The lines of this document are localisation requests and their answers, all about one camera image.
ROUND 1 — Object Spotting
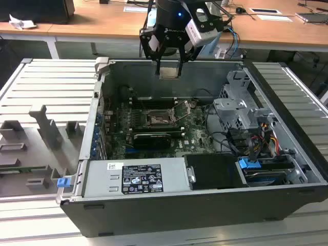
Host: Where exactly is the white paper sheet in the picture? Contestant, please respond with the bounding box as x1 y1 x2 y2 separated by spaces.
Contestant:
256 14 293 23

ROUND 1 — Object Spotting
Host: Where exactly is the CPU socket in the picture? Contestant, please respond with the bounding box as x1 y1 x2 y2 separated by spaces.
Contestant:
145 109 171 127

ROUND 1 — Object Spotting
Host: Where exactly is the blue disk carrier handle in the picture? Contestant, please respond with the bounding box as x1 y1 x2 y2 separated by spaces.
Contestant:
237 157 261 170

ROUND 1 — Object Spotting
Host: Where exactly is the silver power supply unit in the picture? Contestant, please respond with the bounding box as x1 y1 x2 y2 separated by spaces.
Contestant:
82 157 193 198

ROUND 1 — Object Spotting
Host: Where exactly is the grey laptop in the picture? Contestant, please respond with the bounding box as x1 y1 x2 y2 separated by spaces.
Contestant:
295 11 328 25

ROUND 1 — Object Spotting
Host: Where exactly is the black graphics card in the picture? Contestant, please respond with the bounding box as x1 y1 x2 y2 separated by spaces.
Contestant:
132 132 172 150

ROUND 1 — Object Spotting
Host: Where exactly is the white framed desk grommet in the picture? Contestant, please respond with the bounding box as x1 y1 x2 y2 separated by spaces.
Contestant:
249 7 283 15
123 5 152 13

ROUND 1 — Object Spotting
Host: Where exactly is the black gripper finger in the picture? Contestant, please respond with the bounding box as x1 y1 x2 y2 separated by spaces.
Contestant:
154 42 168 76
178 40 186 77

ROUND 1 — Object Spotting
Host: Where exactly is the blue expansion slot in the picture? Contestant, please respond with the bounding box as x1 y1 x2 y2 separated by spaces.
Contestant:
125 146 175 155

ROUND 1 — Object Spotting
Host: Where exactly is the wooden desk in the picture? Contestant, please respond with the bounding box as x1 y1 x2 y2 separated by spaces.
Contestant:
0 0 328 60

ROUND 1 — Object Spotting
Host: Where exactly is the crumpled white paper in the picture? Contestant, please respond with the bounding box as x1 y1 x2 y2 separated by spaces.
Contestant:
8 13 37 30

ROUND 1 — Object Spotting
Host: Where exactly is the black box on desk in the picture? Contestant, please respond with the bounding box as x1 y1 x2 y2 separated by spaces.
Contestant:
0 0 75 25

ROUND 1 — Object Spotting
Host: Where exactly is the black RAM slot bank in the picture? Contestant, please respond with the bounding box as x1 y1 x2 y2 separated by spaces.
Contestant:
132 125 186 133
131 95 178 109

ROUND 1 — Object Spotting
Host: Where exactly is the hard disk in bay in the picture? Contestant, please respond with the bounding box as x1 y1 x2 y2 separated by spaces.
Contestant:
242 167 292 187

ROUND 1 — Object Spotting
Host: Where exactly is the grey case corner latch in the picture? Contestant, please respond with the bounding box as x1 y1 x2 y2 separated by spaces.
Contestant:
94 56 111 75

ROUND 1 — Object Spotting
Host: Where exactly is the black plastic shroud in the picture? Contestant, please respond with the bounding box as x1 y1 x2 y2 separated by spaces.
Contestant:
183 153 249 191

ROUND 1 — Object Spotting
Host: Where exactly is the red yellow black wire bundle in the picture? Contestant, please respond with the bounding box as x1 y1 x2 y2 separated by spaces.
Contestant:
250 122 280 157

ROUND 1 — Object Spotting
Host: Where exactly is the blue case latch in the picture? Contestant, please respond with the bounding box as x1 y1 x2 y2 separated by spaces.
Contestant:
56 177 71 189

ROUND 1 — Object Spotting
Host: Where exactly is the grey parts rack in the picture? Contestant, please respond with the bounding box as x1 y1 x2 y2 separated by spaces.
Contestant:
0 104 87 198

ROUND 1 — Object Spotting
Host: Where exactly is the black open PC case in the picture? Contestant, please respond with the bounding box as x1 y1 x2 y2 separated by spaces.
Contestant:
55 56 328 238

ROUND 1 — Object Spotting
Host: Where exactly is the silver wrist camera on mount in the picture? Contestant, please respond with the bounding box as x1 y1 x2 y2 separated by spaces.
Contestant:
184 7 224 49

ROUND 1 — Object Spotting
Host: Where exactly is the silver metal drive cage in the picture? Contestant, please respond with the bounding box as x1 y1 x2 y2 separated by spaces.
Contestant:
212 69 279 135

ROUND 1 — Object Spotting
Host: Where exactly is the green motherboard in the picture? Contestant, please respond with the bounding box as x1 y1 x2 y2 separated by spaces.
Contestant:
104 96 223 159

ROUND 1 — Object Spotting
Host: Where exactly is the metal socket cover frame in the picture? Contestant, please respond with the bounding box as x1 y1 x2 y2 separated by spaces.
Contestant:
168 100 192 121

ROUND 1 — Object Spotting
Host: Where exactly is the black cable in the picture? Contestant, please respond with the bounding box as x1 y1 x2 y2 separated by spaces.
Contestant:
207 131 248 157

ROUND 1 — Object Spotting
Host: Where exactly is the silver CPU plate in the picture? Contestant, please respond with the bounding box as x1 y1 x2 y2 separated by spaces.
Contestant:
158 67 180 80

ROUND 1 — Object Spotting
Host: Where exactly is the green RAM stick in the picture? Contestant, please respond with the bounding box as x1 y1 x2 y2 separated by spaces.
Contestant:
0 166 47 173

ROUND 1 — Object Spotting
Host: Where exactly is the blue cable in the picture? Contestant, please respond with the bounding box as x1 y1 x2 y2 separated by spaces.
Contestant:
224 24 241 55

